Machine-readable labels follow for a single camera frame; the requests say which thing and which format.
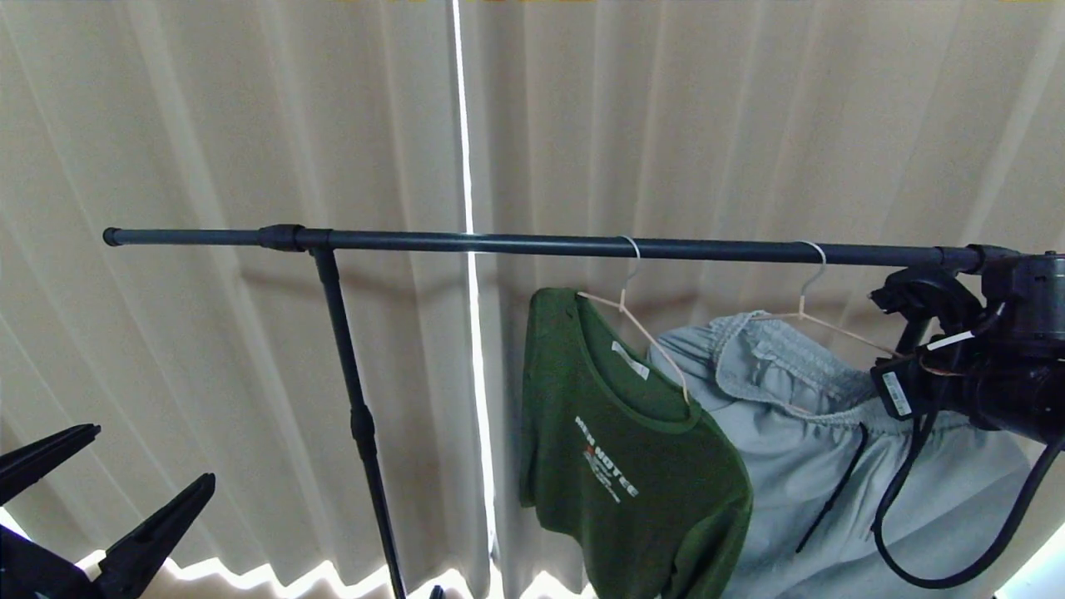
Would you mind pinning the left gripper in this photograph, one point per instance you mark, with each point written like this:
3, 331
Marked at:
42, 574

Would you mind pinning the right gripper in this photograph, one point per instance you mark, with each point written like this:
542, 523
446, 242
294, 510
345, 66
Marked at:
998, 391

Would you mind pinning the pink clothes hanger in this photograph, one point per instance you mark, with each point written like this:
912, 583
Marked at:
832, 326
645, 337

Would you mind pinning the pale grey shorts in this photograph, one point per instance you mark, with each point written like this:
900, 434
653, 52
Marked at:
832, 466

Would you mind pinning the green printed shirt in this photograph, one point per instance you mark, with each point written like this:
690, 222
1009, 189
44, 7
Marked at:
632, 499

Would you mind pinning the black clothes rack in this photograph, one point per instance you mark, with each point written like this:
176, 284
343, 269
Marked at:
499, 244

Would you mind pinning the beige curtain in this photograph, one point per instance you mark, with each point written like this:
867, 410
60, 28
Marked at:
208, 374

